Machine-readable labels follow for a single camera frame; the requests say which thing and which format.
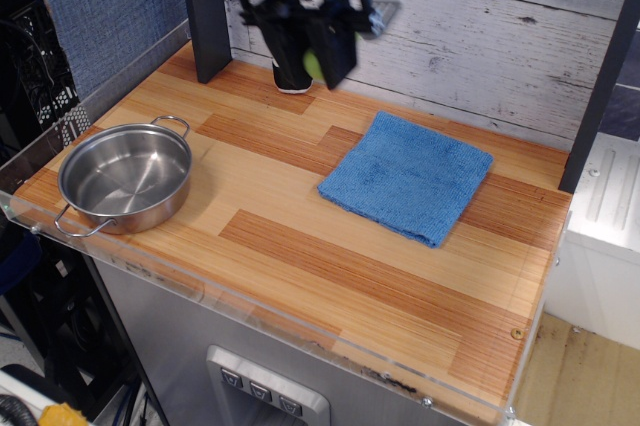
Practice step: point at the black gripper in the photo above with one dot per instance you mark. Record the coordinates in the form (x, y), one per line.
(286, 42)

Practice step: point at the green handled grey spatula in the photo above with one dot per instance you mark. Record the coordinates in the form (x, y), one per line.
(333, 30)

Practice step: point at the blue cloth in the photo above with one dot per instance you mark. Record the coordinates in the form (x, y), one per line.
(412, 180)

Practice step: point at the plush sushi roll toy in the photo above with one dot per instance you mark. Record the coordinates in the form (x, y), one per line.
(287, 87)

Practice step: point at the grey toy kitchen cabinet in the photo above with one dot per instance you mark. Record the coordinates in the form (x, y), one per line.
(171, 336)

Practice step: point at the silver button panel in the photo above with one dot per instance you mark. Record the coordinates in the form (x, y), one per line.
(250, 394)

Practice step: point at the white appliance on right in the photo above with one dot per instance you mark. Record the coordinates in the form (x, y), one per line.
(595, 282)

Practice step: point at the yellow black object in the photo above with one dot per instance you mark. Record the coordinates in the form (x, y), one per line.
(61, 415)

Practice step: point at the dark grey left post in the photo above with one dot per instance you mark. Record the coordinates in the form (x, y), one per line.
(209, 36)

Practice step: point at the dark grey post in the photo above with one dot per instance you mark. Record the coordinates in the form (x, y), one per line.
(611, 67)
(209, 36)

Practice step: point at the steel pot with handles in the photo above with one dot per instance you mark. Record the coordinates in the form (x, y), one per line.
(125, 179)

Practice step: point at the black crate with cables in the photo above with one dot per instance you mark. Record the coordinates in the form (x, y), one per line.
(37, 87)

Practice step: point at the dark grey right post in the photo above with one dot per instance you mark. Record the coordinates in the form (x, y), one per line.
(611, 67)

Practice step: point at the clear acrylic guard rail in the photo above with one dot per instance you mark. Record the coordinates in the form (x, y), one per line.
(448, 328)

